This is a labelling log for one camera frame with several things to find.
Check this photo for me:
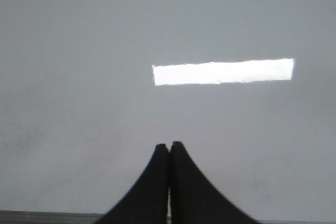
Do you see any white whiteboard with metal frame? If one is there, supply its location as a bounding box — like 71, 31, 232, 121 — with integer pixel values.
1, 0, 335, 222

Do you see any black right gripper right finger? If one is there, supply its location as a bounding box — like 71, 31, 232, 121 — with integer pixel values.
170, 141, 257, 223

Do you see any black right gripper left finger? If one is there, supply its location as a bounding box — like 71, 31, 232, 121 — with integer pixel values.
96, 144, 169, 224

